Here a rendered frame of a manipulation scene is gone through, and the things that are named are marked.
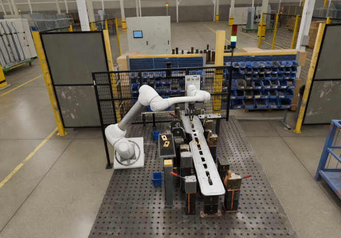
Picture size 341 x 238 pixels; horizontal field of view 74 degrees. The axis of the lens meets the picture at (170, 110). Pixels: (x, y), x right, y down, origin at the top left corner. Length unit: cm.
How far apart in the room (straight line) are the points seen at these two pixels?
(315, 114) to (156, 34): 597
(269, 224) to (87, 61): 359
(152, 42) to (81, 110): 492
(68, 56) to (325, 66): 446
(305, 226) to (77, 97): 402
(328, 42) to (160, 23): 574
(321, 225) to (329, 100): 251
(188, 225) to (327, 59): 369
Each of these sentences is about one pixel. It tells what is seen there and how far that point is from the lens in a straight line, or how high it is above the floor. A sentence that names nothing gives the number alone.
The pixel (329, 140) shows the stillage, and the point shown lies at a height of 67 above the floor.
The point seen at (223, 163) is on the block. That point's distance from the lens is 212.
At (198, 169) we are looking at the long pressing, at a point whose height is 100.
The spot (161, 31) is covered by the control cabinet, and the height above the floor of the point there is 151.
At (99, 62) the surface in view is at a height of 146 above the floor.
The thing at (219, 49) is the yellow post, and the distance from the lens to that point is 319.
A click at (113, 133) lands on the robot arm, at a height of 112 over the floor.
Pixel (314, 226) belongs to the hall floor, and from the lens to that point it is 330.
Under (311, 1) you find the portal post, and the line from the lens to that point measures 669.
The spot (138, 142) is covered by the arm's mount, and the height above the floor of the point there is 90.
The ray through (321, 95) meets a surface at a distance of 497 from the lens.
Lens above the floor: 230
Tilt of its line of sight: 24 degrees down
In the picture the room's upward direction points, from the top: 2 degrees counter-clockwise
